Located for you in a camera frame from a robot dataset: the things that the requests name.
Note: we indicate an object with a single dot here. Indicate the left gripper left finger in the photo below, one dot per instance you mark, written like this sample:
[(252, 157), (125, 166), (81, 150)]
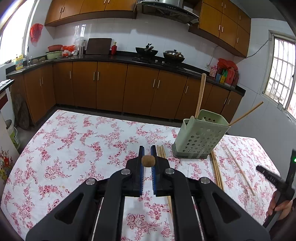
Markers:
[(94, 210)]

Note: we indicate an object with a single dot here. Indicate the floral red white tablecloth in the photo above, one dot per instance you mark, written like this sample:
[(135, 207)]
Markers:
[(72, 147)]

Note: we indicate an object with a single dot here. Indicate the green perforated utensil holder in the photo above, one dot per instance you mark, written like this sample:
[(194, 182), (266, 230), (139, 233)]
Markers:
[(197, 137)]

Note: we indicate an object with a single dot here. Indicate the brown kitchen cabinets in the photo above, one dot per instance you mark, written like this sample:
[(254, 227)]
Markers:
[(121, 84), (219, 23)]

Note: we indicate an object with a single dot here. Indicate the red plastic bag hanging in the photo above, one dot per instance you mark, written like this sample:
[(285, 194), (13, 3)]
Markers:
[(35, 32)]

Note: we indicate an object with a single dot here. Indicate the red basin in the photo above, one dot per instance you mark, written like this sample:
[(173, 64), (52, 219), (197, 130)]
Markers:
[(54, 48)]

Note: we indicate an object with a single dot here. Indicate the black lidded wok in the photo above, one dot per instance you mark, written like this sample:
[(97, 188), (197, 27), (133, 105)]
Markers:
[(173, 56)]

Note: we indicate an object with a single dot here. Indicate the brown upper kitchen cabinets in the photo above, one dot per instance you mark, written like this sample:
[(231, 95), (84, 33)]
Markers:
[(219, 23)]

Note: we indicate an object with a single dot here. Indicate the yellow detergent bottle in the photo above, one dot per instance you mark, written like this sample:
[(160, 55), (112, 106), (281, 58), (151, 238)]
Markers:
[(19, 62)]

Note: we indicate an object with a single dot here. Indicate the green basin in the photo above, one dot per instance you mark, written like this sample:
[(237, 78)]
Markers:
[(54, 54)]

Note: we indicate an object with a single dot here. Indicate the steel range hood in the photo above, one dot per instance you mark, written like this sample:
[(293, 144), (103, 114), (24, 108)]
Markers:
[(172, 10)]

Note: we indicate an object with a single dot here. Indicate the red bottle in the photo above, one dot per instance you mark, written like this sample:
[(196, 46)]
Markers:
[(114, 48)]

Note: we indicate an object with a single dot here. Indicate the red bags and condiment boxes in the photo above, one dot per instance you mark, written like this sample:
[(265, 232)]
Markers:
[(225, 72)]

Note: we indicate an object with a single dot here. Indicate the brown lower kitchen cabinets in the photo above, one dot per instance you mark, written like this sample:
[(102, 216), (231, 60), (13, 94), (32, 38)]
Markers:
[(121, 84)]

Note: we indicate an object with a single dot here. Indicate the window with white grille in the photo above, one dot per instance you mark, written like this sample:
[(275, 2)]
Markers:
[(280, 84)]

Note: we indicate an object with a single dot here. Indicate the person right hand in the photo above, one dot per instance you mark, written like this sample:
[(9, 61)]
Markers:
[(285, 207)]

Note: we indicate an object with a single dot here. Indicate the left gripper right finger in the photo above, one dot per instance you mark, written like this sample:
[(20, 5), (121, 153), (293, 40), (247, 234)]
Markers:
[(200, 209)]

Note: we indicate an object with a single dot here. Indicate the dark cutting board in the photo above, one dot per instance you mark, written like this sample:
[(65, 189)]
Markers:
[(98, 46)]

